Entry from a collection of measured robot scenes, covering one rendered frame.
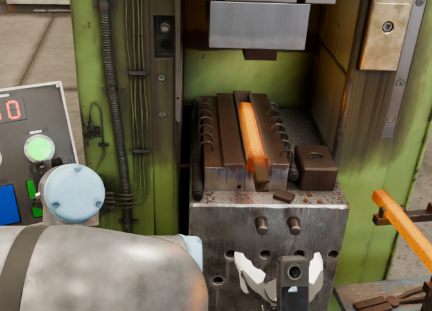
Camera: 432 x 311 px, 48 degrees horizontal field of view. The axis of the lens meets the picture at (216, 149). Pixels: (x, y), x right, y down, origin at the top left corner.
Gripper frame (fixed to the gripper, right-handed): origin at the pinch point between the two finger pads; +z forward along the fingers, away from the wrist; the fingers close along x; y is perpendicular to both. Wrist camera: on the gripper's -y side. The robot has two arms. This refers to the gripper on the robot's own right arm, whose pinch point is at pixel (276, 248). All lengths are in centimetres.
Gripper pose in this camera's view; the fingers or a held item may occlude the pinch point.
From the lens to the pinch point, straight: 90.8
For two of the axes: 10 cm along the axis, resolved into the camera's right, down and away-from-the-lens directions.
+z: -0.4, -5.0, 8.7
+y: -0.4, 8.7, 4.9
